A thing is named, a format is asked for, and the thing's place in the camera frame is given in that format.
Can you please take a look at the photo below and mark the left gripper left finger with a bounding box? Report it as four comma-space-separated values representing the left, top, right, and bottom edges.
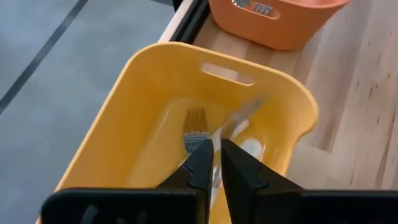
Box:
157, 139, 215, 224

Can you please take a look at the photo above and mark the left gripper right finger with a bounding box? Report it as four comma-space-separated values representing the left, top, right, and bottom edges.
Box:
221, 139, 304, 224

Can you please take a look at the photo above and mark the orange plastic bin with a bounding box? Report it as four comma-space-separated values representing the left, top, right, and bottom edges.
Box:
207, 0, 352, 52

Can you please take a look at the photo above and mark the yellow plastic bin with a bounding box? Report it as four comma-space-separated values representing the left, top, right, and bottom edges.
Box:
35, 41, 320, 224

